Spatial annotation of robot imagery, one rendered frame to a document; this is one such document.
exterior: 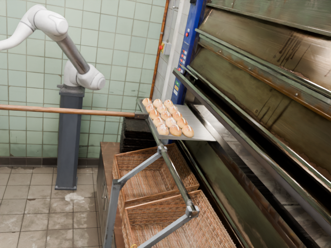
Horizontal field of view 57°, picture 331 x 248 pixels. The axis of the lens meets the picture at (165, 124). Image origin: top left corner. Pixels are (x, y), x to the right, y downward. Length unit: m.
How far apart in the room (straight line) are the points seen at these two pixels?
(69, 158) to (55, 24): 1.34
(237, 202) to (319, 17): 0.93
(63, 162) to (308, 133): 2.27
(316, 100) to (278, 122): 0.21
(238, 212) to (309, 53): 0.83
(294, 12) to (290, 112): 0.42
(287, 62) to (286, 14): 0.23
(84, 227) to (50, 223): 0.28
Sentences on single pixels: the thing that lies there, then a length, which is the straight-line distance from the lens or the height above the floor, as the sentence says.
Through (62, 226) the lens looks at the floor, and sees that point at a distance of 2.80.
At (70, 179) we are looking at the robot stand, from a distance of 3.10.
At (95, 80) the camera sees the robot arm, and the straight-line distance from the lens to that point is 2.47.
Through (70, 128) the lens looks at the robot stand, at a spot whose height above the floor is 0.67.
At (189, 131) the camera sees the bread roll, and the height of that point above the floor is 1.22.
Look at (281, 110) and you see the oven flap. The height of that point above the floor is 1.56.
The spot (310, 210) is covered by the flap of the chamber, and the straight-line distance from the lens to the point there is 1.04.
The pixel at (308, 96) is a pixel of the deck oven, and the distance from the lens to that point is 1.27.
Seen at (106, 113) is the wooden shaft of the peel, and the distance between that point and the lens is 1.85.
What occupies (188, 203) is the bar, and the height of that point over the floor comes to 1.17.
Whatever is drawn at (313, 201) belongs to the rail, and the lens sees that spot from 1.04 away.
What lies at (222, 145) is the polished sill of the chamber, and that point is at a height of 1.18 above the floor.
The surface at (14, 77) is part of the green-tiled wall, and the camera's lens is 3.13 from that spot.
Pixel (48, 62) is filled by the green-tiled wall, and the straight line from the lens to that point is 3.05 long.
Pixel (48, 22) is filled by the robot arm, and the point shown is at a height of 1.61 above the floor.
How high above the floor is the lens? 1.93
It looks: 23 degrees down
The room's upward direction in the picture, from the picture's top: 12 degrees clockwise
